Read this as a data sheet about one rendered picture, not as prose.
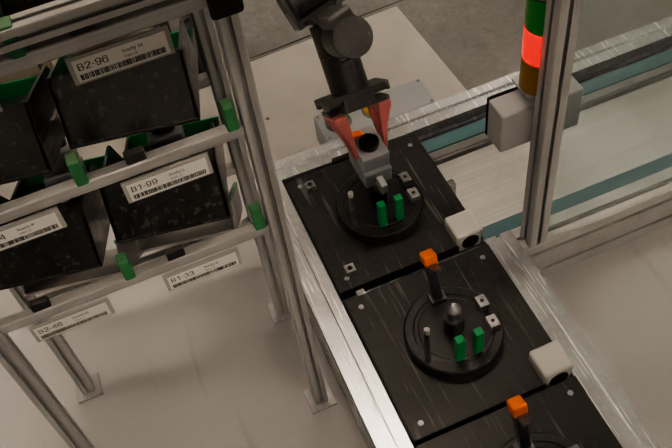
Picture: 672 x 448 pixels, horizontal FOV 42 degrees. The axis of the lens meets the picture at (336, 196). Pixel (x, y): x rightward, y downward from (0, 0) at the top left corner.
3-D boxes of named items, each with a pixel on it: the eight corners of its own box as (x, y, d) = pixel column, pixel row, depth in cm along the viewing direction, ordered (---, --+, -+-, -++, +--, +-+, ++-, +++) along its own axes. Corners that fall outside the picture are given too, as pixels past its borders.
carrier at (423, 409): (344, 308, 132) (336, 261, 122) (487, 250, 136) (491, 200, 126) (414, 449, 118) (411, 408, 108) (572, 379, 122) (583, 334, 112)
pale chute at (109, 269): (71, 261, 138) (63, 233, 138) (153, 242, 139) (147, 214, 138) (22, 297, 110) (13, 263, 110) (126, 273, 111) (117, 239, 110)
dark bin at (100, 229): (26, 189, 121) (8, 140, 118) (120, 168, 122) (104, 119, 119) (-16, 294, 96) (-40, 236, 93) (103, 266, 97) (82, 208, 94)
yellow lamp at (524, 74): (511, 77, 115) (513, 49, 112) (545, 65, 116) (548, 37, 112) (531, 102, 112) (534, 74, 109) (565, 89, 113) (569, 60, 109)
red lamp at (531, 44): (513, 49, 112) (516, 19, 108) (548, 36, 112) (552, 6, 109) (534, 73, 108) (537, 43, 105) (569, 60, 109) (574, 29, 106)
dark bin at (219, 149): (131, 152, 124) (116, 103, 121) (222, 131, 125) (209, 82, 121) (117, 244, 99) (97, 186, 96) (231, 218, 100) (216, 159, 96)
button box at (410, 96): (316, 138, 161) (312, 115, 156) (420, 100, 165) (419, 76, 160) (330, 164, 157) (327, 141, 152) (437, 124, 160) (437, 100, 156)
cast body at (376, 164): (348, 159, 137) (346, 130, 131) (374, 149, 137) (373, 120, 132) (371, 199, 132) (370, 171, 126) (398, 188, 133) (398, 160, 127)
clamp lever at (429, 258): (427, 294, 127) (418, 252, 123) (440, 289, 127) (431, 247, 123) (438, 307, 124) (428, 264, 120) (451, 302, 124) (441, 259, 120)
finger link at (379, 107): (406, 145, 129) (387, 84, 126) (361, 163, 127) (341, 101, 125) (391, 140, 135) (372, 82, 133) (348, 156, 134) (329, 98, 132)
